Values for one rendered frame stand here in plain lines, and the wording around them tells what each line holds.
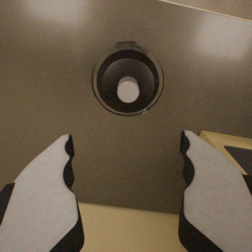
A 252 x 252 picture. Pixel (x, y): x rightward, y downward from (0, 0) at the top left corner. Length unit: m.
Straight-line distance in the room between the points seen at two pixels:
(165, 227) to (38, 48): 0.76
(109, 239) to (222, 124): 0.55
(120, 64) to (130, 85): 0.04
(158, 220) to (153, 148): 0.35
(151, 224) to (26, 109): 0.63
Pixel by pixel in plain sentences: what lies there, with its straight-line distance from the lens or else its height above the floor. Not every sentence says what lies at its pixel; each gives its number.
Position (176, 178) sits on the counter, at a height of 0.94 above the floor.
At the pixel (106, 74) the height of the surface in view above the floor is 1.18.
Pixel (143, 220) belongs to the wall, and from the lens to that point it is 0.82.
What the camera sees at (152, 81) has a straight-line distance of 0.26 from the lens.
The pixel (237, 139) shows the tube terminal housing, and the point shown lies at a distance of 0.65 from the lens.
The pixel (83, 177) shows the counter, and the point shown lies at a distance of 0.69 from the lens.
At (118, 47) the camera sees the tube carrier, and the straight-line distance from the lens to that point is 0.26.
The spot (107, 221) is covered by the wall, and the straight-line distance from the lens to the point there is 0.79.
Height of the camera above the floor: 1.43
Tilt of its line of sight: 63 degrees down
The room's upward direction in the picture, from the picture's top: 180 degrees clockwise
